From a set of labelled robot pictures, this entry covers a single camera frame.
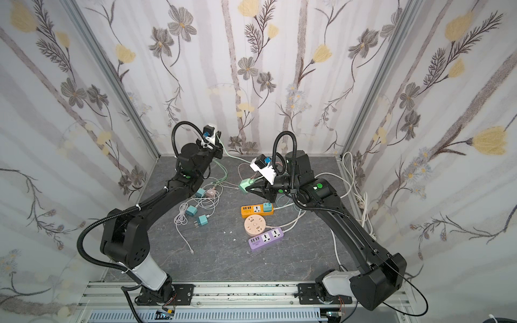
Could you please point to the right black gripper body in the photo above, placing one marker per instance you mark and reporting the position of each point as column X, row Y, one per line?
column 266, row 188

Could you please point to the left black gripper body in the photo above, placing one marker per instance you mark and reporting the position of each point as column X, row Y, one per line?
column 214, row 149

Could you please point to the teal charger plug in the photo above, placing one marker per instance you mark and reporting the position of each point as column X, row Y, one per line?
column 191, row 211
column 202, row 220
column 267, row 208

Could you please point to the green charger plug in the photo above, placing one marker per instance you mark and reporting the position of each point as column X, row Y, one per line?
column 246, row 183

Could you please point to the orange power strip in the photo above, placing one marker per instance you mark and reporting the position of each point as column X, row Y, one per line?
column 249, row 210

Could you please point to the purple power strip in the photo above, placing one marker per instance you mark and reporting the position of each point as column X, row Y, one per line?
column 266, row 238

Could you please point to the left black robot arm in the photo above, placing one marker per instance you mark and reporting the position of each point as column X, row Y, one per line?
column 125, row 239

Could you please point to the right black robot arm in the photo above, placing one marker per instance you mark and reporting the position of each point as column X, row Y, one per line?
column 380, row 273

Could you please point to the round pink power socket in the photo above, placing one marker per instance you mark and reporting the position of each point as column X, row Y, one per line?
column 254, row 225

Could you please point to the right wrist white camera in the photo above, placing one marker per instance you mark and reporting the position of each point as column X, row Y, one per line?
column 264, row 166

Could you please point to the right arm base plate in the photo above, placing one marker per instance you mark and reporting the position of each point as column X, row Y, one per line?
column 315, row 294

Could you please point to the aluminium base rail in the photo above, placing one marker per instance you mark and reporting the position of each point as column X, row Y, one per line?
column 268, row 301

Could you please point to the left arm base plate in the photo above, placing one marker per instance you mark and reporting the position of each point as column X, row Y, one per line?
column 170, row 294

